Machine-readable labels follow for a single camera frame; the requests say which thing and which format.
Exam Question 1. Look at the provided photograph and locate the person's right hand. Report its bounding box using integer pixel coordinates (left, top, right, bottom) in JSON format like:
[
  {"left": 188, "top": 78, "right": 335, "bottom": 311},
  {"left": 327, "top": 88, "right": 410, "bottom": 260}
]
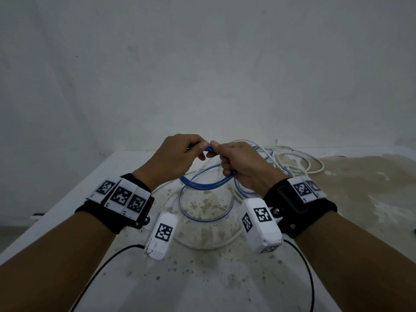
[{"left": 207, "top": 141, "right": 290, "bottom": 199}]

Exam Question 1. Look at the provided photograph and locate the person's left hand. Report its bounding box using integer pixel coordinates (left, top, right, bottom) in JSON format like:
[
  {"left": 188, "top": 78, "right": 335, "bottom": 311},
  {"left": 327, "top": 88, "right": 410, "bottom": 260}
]
[{"left": 133, "top": 134, "right": 210, "bottom": 192}]

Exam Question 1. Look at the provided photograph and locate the blue cable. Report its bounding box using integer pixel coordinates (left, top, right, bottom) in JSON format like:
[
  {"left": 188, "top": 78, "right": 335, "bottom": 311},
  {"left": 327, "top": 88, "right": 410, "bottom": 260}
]
[{"left": 178, "top": 143, "right": 275, "bottom": 223}]

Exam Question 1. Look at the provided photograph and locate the person's left forearm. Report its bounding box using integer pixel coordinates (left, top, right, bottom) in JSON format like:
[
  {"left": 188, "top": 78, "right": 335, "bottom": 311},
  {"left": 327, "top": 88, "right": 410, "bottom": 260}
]
[{"left": 0, "top": 210, "right": 117, "bottom": 312}]

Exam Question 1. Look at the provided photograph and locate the person's right forearm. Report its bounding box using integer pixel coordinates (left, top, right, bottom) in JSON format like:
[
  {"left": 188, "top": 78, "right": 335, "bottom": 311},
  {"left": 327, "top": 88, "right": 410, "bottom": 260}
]
[{"left": 293, "top": 210, "right": 416, "bottom": 312}]

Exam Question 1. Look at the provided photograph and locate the white cable tangled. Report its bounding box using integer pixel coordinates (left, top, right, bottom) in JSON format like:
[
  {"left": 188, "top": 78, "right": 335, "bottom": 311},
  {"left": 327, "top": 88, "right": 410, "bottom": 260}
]
[{"left": 227, "top": 139, "right": 325, "bottom": 176}]

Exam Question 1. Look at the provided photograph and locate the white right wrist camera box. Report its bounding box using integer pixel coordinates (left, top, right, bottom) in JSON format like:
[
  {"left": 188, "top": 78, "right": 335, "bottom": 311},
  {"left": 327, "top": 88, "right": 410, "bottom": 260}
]
[{"left": 239, "top": 198, "right": 283, "bottom": 254}]

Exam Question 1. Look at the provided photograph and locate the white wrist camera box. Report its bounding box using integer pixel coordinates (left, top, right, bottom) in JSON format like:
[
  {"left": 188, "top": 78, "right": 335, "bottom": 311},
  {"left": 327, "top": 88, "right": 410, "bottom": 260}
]
[
  {"left": 144, "top": 211, "right": 179, "bottom": 261},
  {"left": 239, "top": 198, "right": 283, "bottom": 254}
]

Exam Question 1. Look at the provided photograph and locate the black right wrist strap with markers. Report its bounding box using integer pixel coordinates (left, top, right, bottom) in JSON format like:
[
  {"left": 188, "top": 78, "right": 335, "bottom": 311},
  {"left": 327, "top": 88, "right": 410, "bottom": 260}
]
[{"left": 263, "top": 175, "right": 338, "bottom": 239}]

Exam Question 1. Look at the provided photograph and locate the black wrist strap with markers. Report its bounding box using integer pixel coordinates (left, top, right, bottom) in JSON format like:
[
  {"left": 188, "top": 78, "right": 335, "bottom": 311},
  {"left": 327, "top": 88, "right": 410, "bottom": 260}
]
[
  {"left": 75, "top": 173, "right": 155, "bottom": 234},
  {"left": 263, "top": 175, "right": 338, "bottom": 239}
]

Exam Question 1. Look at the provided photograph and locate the black left wrist strap with markers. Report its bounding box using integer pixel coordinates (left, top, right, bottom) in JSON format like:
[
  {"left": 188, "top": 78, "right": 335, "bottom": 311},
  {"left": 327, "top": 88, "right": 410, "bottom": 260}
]
[{"left": 75, "top": 173, "right": 155, "bottom": 234}]

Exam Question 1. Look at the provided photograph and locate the white cable large loop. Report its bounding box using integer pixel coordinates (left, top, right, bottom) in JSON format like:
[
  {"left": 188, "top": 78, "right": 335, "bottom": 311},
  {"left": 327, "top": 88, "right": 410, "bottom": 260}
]
[{"left": 152, "top": 156, "right": 248, "bottom": 251}]

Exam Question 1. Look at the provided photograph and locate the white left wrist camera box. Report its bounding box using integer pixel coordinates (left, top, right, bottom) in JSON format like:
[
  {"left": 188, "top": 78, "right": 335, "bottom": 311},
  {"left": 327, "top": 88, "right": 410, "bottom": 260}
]
[{"left": 144, "top": 211, "right": 179, "bottom": 261}]

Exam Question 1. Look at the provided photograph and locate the black right camera cable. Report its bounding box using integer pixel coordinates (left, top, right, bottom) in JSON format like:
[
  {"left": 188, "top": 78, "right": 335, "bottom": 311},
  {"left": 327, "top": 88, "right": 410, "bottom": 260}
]
[{"left": 281, "top": 239, "right": 315, "bottom": 312}]

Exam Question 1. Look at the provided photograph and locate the black camera cable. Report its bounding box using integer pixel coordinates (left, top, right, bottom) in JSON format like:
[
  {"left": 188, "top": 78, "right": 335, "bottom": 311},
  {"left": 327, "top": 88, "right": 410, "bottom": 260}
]
[
  {"left": 281, "top": 239, "right": 315, "bottom": 312},
  {"left": 70, "top": 244, "right": 146, "bottom": 312}
]

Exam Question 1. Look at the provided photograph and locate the black left camera cable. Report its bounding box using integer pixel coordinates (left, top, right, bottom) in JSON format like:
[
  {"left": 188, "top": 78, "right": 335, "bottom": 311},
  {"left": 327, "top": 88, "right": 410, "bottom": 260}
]
[{"left": 70, "top": 244, "right": 146, "bottom": 312}]

